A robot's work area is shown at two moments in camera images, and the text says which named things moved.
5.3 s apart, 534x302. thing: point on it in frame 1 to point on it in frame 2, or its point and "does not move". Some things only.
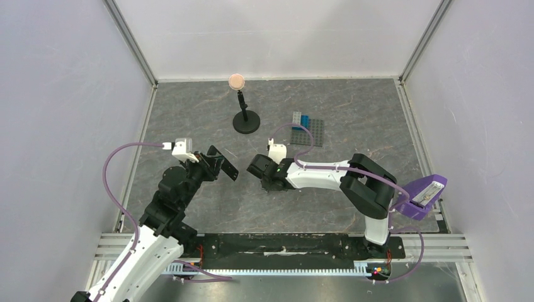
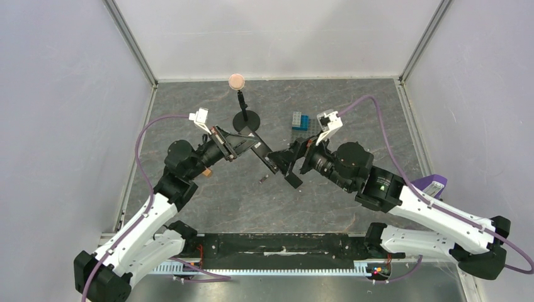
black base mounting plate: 296,248 does not move
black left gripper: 210,165 to 230,143
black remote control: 225,165 to 262,151
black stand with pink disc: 245,121 does not move
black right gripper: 259,165 to 306,156
